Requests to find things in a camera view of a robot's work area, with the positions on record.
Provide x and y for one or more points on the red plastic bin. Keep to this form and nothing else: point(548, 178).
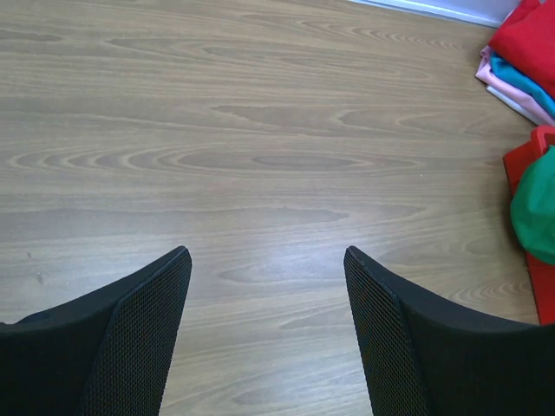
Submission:
point(541, 274)

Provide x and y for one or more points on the pink folded t shirt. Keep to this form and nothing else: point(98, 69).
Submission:
point(485, 74)

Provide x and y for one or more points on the red folded t shirt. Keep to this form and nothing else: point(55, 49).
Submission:
point(526, 40)

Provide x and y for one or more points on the blue folded t shirt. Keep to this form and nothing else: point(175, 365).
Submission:
point(509, 74)

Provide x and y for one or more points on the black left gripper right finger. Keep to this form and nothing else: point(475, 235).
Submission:
point(423, 354)

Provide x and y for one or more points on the green t shirt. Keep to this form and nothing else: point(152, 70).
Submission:
point(532, 208)

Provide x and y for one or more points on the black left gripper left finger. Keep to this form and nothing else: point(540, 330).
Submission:
point(105, 353)

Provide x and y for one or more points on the white folded t shirt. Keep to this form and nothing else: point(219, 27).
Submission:
point(514, 105)

